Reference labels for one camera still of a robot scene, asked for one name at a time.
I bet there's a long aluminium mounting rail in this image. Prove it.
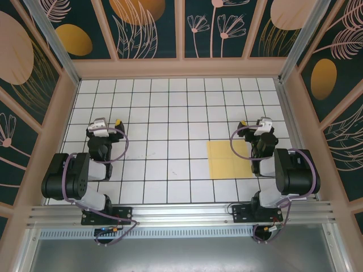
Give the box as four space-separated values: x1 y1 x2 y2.
27 200 340 228

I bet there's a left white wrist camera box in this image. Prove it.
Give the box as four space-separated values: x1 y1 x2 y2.
87 117 110 138

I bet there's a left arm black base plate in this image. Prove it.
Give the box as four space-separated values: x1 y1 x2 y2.
81 206 133 226

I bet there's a slotted grey cable duct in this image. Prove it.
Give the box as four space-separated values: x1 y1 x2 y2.
39 228 256 239

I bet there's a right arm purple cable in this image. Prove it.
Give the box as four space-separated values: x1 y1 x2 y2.
231 126 318 244

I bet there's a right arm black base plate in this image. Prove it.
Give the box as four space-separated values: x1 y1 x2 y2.
231 204 284 223

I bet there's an aluminium frame post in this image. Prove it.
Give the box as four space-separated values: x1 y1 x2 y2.
22 0 81 86
278 0 332 83

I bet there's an aluminium side rail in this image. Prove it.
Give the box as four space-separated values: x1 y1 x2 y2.
274 78 318 201

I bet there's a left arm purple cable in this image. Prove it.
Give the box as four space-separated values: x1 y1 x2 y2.
62 127 140 247

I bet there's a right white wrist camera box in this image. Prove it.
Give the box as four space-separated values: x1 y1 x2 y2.
254 116 273 137

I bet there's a grey metal shelf panel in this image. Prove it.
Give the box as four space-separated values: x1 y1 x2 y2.
25 226 350 272

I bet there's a yellow cloth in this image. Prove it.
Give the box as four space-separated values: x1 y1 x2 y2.
206 141 255 180

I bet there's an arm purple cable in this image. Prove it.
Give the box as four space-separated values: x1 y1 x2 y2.
231 126 318 244
62 127 140 247

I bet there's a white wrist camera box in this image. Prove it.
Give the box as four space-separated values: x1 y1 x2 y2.
87 117 110 138
254 116 273 137

